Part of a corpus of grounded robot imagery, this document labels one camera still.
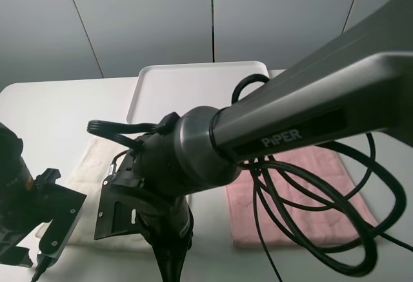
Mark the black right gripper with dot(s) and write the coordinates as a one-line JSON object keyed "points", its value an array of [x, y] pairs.
{"points": [[170, 234]]}

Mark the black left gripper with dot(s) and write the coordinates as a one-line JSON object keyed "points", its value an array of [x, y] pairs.
{"points": [[11, 235]]}

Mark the cream white towel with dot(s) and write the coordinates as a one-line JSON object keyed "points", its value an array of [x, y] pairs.
{"points": [[87, 178]]}

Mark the pink towel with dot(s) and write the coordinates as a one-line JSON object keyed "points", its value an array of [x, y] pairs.
{"points": [[328, 227]]}

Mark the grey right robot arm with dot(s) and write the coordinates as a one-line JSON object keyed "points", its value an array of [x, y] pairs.
{"points": [[358, 83]]}

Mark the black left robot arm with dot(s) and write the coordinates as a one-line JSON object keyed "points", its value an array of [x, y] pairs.
{"points": [[16, 182]]}

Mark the white rectangular tray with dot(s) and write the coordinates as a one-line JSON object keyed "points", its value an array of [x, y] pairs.
{"points": [[163, 89]]}

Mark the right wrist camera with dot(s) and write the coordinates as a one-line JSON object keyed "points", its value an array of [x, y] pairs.
{"points": [[114, 217]]}

